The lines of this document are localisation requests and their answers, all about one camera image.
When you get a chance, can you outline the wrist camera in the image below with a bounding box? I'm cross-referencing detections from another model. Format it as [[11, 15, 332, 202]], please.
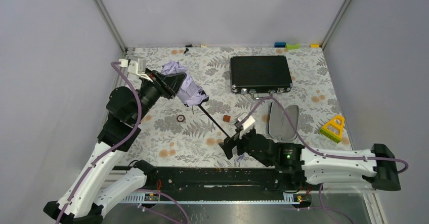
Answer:
[[118, 57, 146, 76], [234, 113, 256, 132]]

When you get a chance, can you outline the black zippered case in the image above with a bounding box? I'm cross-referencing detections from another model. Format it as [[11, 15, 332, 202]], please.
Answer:
[[267, 102, 300, 142]]

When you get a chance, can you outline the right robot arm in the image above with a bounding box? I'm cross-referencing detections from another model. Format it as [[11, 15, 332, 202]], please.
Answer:
[[219, 129, 401, 191]]

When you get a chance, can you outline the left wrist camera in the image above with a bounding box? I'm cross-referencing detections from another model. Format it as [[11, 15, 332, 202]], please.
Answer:
[[118, 57, 146, 76]]

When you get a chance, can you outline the green block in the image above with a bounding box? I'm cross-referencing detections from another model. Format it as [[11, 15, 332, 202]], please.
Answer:
[[286, 43, 300, 50]]

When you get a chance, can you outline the floral table mat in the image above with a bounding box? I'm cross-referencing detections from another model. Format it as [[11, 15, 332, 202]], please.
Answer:
[[118, 48, 352, 168]]

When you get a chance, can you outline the brown poker chip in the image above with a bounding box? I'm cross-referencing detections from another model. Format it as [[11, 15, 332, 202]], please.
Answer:
[[176, 114, 186, 122]]

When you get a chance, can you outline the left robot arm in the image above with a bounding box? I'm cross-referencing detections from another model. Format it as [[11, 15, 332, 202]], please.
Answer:
[[43, 69, 187, 223]]

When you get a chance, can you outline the black aluminium briefcase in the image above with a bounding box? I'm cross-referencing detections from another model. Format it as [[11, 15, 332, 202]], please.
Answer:
[[230, 56, 293, 94]]

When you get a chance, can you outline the yellow triangular toy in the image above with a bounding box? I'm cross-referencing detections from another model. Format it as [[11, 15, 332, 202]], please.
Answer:
[[319, 115, 345, 143]]

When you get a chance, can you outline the lilac folding umbrella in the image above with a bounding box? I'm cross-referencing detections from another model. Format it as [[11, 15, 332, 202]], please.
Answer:
[[161, 61, 229, 137]]

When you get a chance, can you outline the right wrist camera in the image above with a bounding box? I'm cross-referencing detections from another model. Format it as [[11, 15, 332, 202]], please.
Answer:
[[234, 113, 256, 132]]

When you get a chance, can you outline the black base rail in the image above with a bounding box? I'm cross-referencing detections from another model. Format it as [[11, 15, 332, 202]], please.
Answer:
[[142, 167, 320, 202]]

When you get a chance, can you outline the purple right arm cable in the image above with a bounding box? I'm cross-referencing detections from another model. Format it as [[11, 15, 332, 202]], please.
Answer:
[[246, 96, 410, 174]]

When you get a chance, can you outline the blue block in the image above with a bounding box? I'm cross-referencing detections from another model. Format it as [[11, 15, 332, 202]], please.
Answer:
[[274, 42, 286, 48]]

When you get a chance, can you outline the red-brown wooden block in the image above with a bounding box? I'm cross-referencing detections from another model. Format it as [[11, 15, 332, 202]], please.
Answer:
[[223, 115, 231, 122]]

